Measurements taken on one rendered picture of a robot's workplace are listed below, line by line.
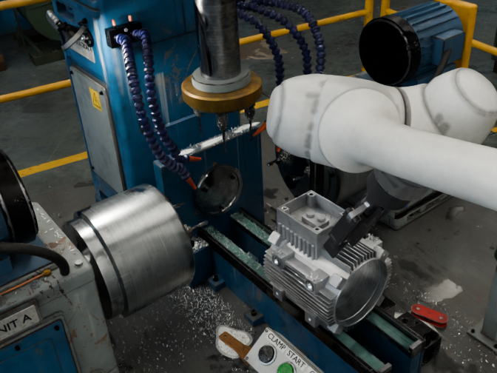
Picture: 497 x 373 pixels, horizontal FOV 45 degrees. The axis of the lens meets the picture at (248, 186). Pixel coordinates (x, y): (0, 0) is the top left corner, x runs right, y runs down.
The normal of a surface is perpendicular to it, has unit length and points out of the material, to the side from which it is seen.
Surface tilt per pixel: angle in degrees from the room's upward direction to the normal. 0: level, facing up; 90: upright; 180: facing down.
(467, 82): 26
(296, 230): 90
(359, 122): 39
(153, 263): 69
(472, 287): 0
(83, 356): 90
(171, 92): 90
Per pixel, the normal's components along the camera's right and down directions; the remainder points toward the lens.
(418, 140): -0.40, -0.55
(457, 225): -0.05, -0.84
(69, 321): 0.61, 0.40
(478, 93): 0.25, -0.40
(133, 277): 0.57, 0.15
